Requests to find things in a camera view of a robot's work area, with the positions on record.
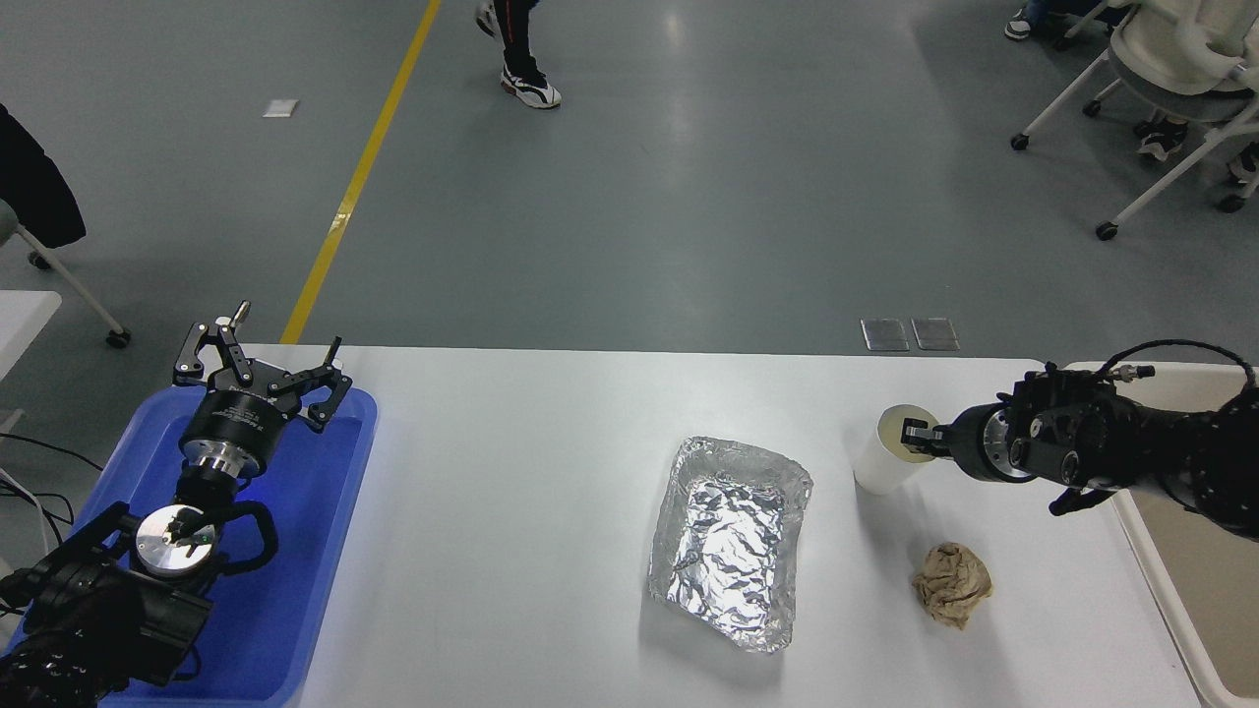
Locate crinkled foil tray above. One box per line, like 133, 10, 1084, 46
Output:
646, 436, 813, 655

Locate grey wheeled chair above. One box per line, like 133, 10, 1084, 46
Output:
0, 202, 132, 350

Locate white paper cup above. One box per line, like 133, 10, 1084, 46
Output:
852, 404, 940, 496

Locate crumpled tan paper ball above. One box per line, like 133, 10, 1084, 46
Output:
911, 543, 992, 630

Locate blue plastic tray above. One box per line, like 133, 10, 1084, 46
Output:
0, 385, 379, 708

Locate large pale bin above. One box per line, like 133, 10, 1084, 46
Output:
1067, 361, 1259, 708

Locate small white table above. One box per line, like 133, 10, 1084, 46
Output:
0, 292, 62, 384

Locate black cables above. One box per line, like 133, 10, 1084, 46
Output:
0, 433, 104, 557

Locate white office chair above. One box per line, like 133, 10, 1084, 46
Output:
1010, 0, 1259, 242

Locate person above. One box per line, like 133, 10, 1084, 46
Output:
475, 0, 563, 110
1004, 0, 1103, 42
1136, 116, 1259, 188
0, 103, 87, 250

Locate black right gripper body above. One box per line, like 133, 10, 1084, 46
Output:
946, 402, 1000, 482

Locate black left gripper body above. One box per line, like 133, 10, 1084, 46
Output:
179, 382, 299, 473

